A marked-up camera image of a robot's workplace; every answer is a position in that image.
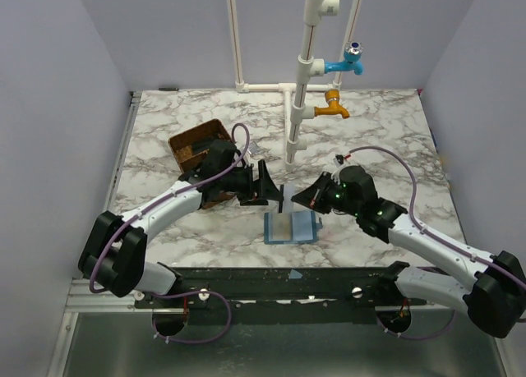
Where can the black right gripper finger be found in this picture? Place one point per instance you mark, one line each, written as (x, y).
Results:
(317, 190)
(318, 205)

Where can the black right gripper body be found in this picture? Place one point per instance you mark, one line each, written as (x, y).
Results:
(325, 192)

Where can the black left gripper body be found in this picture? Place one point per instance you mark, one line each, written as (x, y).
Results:
(255, 184)

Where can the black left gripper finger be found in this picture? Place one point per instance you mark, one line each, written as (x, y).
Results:
(253, 191)
(266, 189)

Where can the white card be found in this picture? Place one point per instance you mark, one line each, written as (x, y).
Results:
(286, 206)

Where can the blue leather card holder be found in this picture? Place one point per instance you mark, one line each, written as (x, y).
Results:
(299, 227)

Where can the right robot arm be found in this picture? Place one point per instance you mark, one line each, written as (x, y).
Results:
(488, 288)

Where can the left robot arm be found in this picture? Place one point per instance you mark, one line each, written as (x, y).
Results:
(113, 258)

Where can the woven brown basket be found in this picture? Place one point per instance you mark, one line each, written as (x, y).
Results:
(190, 147)

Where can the orange plastic faucet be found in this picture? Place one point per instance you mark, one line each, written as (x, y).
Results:
(333, 106)

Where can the blue plastic faucet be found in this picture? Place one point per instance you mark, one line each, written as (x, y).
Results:
(352, 60)

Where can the black mounting rail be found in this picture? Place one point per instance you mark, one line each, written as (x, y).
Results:
(279, 295)

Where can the white pvc pipe frame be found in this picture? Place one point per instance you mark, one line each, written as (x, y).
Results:
(308, 90)

